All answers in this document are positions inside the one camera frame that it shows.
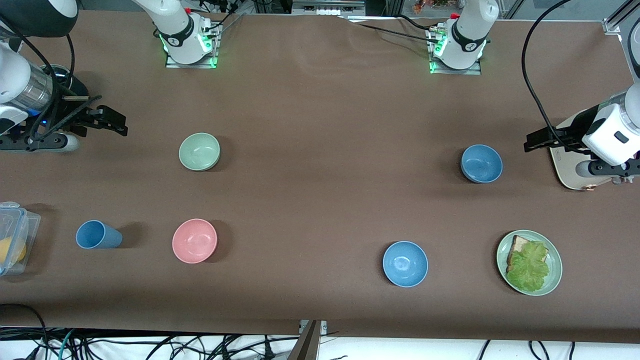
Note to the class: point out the clear plastic food container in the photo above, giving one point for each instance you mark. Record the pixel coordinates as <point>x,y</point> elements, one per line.
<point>27,225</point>

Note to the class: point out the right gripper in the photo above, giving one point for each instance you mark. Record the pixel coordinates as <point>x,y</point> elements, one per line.
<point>70,96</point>

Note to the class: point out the dark angled bar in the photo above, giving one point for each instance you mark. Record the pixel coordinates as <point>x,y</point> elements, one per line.
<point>306,347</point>

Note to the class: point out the orange background items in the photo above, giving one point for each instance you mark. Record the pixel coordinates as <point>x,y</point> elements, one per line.
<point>430,6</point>

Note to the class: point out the light green plate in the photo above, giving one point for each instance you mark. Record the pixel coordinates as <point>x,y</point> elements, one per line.
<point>555,270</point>

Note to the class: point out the yellow food piece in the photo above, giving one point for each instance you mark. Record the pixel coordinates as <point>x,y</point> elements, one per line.
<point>12,251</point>

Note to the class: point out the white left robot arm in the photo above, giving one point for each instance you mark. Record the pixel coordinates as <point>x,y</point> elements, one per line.
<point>467,35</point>

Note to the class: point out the blue plastic cup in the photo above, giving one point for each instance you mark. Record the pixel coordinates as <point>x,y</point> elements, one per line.
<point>97,235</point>

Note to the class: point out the green lettuce leaf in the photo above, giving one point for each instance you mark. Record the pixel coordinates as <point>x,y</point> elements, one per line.
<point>527,270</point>

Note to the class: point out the light green bowl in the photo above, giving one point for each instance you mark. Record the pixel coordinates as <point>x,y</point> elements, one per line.
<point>199,151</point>

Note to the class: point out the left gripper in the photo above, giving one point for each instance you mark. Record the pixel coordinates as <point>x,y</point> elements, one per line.
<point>583,122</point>

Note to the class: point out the blue bowl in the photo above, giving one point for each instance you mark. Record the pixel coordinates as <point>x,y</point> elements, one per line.
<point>481,163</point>
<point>405,264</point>

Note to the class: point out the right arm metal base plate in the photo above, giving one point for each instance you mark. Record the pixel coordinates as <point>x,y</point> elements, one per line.
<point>172,64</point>

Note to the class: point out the aluminium frame profile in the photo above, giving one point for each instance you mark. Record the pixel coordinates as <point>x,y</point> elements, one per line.
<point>611,26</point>

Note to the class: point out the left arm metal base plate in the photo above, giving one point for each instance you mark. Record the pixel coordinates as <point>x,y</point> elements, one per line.
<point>450,71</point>

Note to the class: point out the bread slice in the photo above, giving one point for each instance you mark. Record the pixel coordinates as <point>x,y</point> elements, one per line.
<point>519,244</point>

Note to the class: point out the grey metal box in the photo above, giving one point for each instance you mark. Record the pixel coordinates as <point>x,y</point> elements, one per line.
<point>327,5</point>

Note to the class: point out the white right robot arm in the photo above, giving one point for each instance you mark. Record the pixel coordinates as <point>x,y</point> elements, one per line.
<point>175,30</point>

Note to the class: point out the pink bowl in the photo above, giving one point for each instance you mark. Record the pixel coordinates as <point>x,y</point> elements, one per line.
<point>194,241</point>

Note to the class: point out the grey metal table bracket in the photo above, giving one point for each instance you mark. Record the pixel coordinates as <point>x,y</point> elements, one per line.
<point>324,326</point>

